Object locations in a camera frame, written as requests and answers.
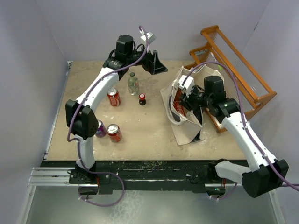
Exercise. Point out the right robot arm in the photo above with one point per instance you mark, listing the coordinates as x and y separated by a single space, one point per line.
264 171

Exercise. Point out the red cola can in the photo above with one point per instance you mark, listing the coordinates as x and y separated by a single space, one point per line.
176 103

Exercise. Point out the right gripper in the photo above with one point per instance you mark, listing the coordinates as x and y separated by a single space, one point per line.
186 100

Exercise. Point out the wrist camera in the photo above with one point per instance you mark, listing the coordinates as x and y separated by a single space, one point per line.
186 82
148 38

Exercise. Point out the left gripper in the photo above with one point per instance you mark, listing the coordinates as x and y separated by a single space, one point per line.
153 65

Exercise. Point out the aluminium rail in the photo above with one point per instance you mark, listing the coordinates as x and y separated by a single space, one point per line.
47 176

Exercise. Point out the purple soda can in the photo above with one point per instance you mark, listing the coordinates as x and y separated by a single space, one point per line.
101 130

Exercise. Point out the small dark red-capped bottle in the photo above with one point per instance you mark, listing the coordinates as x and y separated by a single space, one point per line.
142 99

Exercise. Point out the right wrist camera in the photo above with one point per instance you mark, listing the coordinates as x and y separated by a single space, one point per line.
186 82

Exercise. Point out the clear bottle behind left arm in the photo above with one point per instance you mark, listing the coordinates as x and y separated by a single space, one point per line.
133 84

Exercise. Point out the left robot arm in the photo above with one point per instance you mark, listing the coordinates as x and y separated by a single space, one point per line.
80 113

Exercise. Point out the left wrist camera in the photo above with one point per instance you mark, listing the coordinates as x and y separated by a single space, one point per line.
148 38

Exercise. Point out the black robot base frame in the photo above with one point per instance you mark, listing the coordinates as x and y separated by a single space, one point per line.
188 175

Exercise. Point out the cream canvas tote bag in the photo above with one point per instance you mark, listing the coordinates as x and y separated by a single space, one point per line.
187 128

